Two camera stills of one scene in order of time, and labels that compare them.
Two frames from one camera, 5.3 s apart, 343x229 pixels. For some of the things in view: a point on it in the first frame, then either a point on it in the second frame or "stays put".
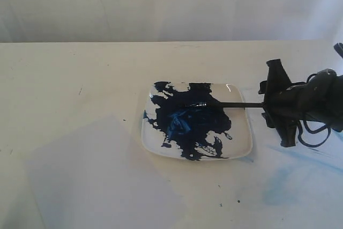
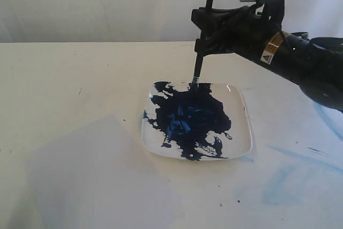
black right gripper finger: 285,130 to 209,46
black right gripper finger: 277,80 to 208,18
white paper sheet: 97,179 stays put
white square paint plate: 171,130 stays put
